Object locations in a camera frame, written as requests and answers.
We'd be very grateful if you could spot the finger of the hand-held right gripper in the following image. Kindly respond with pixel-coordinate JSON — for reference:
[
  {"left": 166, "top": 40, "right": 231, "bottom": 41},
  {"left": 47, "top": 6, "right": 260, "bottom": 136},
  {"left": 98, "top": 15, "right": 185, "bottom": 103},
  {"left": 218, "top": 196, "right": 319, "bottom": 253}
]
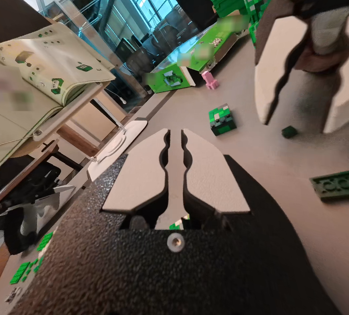
[
  {"left": 254, "top": 18, "right": 310, "bottom": 126},
  {"left": 322, "top": 75, "right": 349, "bottom": 134}
]

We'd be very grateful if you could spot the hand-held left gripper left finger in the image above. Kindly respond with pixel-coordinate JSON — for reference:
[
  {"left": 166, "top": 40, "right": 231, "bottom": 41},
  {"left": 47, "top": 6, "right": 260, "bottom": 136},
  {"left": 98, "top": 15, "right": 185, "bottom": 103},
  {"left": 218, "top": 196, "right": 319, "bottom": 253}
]
[{"left": 101, "top": 128, "right": 172, "bottom": 221}]

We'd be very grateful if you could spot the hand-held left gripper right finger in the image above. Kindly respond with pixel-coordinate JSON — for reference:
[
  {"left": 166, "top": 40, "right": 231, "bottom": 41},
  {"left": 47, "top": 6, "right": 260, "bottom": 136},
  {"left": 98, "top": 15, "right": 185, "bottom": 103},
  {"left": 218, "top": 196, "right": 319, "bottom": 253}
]
[{"left": 180, "top": 128, "right": 251, "bottom": 221}]

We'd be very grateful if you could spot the dark green lego plate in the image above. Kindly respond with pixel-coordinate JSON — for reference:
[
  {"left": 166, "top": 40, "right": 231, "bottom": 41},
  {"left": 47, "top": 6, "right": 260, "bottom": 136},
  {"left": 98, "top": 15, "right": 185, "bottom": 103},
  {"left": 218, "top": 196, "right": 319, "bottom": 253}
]
[{"left": 309, "top": 171, "right": 349, "bottom": 202}]

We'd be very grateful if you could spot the green and grey lego block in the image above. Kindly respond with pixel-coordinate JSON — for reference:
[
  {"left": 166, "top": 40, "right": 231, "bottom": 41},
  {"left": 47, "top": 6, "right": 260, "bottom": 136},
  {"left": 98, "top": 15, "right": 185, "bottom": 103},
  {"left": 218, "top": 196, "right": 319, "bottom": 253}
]
[{"left": 208, "top": 103, "right": 237, "bottom": 136}]

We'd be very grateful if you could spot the green and white lego build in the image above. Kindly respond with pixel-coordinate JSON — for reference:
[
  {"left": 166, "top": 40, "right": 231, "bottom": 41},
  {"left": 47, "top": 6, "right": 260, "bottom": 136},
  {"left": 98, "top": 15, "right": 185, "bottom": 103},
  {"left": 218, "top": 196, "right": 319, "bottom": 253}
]
[{"left": 169, "top": 214, "right": 191, "bottom": 230}]

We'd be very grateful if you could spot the pink lego pig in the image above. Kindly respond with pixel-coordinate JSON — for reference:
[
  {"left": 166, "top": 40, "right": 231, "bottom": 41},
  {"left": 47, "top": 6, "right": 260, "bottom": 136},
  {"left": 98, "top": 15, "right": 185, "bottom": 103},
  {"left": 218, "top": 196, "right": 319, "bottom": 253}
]
[{"left": 201, "top": 71, "right": 220, "bottom": 90}]

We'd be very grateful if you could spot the green lego set box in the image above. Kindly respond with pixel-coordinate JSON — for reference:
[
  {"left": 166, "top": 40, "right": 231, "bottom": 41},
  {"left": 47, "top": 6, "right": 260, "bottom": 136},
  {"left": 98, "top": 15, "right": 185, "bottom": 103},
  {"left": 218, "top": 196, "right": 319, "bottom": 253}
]
[{"left": 146, "top": 21, "right": 238, "bottom": 94}]

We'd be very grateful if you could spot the open lego instruction booklet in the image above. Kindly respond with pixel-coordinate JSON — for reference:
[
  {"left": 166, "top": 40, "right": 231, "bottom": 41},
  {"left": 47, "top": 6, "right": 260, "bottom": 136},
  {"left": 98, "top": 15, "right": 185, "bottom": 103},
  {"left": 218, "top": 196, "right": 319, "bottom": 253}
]
[{"left": 0, "top": 22, "right": 116, "bottom": 166}]

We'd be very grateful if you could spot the pile of bright green lego pieces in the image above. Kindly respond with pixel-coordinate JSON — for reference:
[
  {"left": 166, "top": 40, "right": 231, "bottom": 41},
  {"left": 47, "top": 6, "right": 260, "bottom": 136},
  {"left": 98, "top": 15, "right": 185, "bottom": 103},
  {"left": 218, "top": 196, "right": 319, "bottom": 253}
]
[{"left": 9, "top": 232, "right": 55, "bottom": 285}]

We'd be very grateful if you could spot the white flat stand base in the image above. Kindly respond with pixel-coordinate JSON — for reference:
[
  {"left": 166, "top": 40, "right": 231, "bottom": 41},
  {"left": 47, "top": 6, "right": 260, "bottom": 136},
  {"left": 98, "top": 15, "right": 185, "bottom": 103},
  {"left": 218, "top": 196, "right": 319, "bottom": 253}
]
[{"left": 87, "top": 120, "right": 149, "bottom": 182}]

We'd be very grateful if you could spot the wooden side table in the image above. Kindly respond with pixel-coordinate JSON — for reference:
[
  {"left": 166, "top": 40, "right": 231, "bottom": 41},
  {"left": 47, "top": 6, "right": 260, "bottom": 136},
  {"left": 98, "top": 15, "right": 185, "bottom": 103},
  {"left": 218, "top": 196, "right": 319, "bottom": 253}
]
[{"left": 0, "top": 124, "right": 101, "bottom": 193}]

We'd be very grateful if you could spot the white book stand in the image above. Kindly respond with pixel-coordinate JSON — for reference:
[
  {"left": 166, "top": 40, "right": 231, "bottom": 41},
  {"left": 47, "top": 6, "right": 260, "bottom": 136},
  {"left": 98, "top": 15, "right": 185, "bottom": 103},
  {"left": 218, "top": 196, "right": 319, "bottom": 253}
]
[{"left": 33, "top": 82, "right": 107, "bottom": 142}]

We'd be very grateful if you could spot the black and white device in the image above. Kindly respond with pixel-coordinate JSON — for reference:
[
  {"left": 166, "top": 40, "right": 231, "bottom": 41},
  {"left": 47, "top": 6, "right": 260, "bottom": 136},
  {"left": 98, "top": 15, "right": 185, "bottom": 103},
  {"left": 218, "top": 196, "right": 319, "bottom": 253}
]
[{"left": 0, "top": 161, "right": 75, "bottom": 255}]

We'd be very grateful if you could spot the dark panel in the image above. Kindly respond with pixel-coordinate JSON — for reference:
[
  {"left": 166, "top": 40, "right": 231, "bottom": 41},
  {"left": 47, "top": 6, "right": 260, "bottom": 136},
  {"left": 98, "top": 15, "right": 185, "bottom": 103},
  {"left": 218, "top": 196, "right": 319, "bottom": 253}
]
[{"left": 0, "top": 0, "right": 59, "bottom": 44}]

